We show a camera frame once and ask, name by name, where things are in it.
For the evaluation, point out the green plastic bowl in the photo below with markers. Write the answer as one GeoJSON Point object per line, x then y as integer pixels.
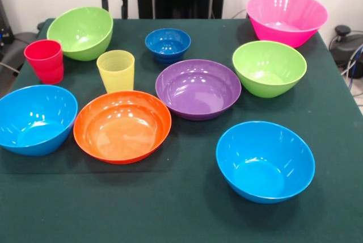
{"type": "Point", "coordinates": [269, 68]}
{"type": "Point", "coordinates": [80, 33]}

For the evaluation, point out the small dark blue bowl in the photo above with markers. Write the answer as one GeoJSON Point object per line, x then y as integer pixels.
{"type": "Point", "coordinates": [168, 45]}

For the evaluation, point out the red plastic cup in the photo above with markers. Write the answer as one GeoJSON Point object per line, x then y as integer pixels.
{"type": "Point", "coordinates": [45, 62]}

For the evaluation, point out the purple plastic bowl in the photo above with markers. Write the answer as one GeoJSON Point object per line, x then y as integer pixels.
{"type": "Point", "coordinates": [198, 89]}

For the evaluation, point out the large magenta plastic bowl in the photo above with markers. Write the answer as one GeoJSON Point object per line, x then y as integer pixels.
{"type": "Point", "coordinates": [286, 16]}

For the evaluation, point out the light blue plastic bowl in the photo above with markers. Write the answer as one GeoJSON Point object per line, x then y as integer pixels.
{"type": "Point", "coordinates": [37, 119]}
{"type": "Point", "coordinates": [265, 163]}

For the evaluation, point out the yellow plastic cup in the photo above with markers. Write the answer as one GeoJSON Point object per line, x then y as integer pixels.
{"type": "Point", "coordinates": [115, 70]}

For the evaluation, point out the black equipment case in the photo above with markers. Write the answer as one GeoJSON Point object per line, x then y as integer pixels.
{"type": "Point", "coordinates": [5, 27]}

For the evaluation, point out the orange plastic bowl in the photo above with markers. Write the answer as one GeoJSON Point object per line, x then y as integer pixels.
{"type": "Point", "coordinates": [122, 129]}

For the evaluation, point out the dark green tablecloth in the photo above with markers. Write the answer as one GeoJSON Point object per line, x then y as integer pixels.
{"type": "Point", "coordinates": [141, 206]}

